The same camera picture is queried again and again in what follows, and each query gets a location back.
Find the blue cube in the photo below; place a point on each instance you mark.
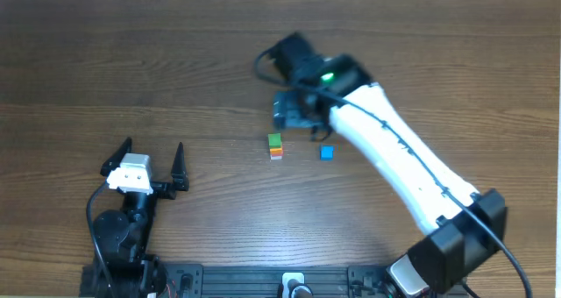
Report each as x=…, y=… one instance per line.
x=327, y=152

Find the green cube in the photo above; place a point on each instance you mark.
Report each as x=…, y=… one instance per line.
x=274, y=140

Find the white cube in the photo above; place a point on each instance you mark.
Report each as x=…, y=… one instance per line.
x=276, y=158

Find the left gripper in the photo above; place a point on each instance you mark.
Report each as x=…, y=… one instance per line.
x=163, y=189

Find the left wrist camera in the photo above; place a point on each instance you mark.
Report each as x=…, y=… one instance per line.
x=130, y=175

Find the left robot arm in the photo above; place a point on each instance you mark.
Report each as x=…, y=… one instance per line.
x=120, y=241

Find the mounting rail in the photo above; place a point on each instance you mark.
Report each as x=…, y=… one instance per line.
x=245, y=282

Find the orange cube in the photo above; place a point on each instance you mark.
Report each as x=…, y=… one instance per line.
x=276, y=150

